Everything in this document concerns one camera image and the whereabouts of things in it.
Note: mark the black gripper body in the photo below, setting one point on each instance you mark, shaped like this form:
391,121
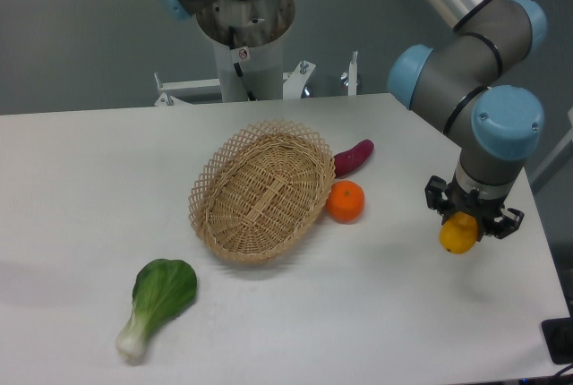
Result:
471,203

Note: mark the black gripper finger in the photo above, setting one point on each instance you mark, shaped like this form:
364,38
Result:
500,223
437,198

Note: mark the yellow mango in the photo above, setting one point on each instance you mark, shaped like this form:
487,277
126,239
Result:
459,233

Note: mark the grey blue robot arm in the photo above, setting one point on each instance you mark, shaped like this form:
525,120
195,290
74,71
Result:
456,90

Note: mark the woven wicker basket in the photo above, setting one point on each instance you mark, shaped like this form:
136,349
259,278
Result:
261,191

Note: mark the orange tangerine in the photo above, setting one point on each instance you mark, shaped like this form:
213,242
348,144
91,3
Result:
346,201

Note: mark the purple sweet potato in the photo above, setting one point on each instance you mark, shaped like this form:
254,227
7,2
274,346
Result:
348,161

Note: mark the black device at table edge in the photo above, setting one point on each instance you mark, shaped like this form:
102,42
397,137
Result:
558,338

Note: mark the green bok choy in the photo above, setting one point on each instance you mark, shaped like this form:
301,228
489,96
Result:
162,291

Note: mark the white levelling foot bracket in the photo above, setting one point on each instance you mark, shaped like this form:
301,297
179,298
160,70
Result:
350,78

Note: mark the white pedestal base frame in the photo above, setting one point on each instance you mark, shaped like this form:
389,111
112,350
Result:
169,93

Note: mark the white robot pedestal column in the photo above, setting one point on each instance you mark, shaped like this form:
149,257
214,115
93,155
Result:
248,39

